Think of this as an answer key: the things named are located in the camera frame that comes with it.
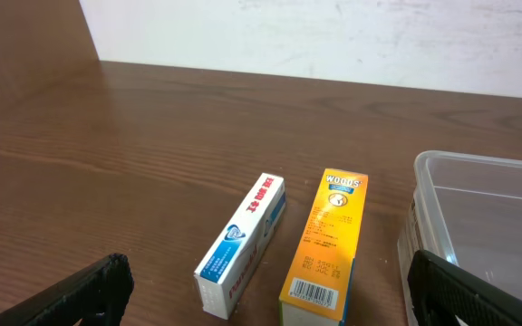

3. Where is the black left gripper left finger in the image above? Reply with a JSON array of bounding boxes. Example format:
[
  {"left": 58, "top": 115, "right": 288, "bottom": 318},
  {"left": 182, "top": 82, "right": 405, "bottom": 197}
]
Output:
[{"left": 0, "top": 254, "right": 134, "bottom": 326}]

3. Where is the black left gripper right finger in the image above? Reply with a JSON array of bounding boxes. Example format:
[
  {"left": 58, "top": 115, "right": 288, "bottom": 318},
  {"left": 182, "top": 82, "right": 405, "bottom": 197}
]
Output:
[{"left": 407, "top": 250, "right": 522, "bottom": 326}]

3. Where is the clear plastic container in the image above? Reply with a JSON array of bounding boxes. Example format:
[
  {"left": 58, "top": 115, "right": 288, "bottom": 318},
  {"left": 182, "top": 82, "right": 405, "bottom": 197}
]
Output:
[{"left": 397, "top": 150, "right": 522, "bottom": 301}]

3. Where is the white blue toothpaste box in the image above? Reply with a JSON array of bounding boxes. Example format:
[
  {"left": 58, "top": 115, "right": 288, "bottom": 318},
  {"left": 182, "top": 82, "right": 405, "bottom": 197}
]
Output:
[{"left": 194, "top": 173, "right": 286, "bottom": 320}]

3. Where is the yellow Woods box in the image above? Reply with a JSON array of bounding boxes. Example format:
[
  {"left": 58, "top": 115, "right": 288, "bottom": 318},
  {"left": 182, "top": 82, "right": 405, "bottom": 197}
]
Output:
[{"left": 279, "top": 168, "right": 369, "bottom": 326}]

